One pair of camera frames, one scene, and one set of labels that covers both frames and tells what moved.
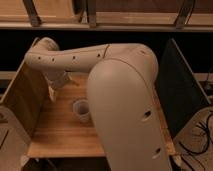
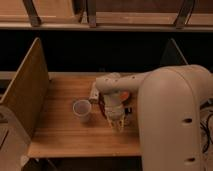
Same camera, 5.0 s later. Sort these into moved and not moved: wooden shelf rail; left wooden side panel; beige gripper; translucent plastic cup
Moved: beige gripper
Not moved: wooden shelf rail; translucent plastic cup; left wooden side panel
